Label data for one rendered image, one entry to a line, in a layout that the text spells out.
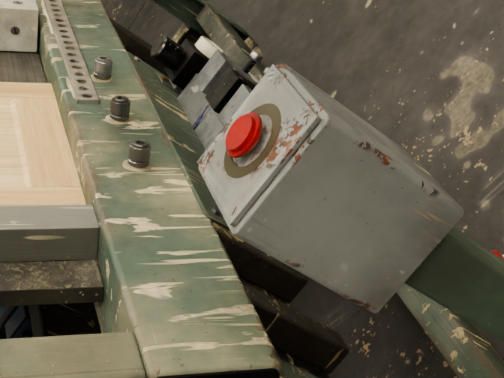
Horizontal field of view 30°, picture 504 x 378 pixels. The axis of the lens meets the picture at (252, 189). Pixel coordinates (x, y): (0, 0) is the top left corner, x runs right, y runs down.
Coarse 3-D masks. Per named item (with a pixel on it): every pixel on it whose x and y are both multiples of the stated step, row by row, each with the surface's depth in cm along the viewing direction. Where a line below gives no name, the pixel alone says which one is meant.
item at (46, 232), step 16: (0, 208) 98; (16, 208) 99; (32, 208) 99; (48, 208) 100; (64, 208) 100; (80, 208) 101; (0, 224) 95; (16, 224) 96; (32, 224) 96; (48, 224) 97; (64, 224) 97; (80, 224) 98; (96, 224) 98; (0, 240) 95; (16, 240) 96; (32, 240) 96; (48, 240) 97; (64, 240) 97; (80, 240) 98; (96, 240) 98; (0, 256) 96; (16, 256) 97; (32, 256) 97; (48, 256) 98; (64, 256) 98; (80, 256) 99; (96, 256) 99
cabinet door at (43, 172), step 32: (0, 96) 129; (32, 96) 130; (0, 128) 121; (32, 128) 121; (0, 160) 113; (32, 160) 113; (64, 160) 115; (0, 192) 106; (32, 192) 107; (64, 192) 108
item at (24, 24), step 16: (0, 0) 149; (16, 0) 150; (32, 0) 151; (0, 16) 146; (16, 16) 147; (32, 16) 147; (0, 32) 147; (16, 32) 148; (32, 32) 149; (0, 48) 148; (16, 48) 149; (32, 48) 150
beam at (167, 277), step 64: (64, 0) 161; (128, 64) 138; (64, 128) 123; (128, 128) 118; (128, 192) 103; (192, 192) 106; (128, 256) 92; (192, 256) 94; (128, 320) 84; (192, 320) 84; (256, 320) 85
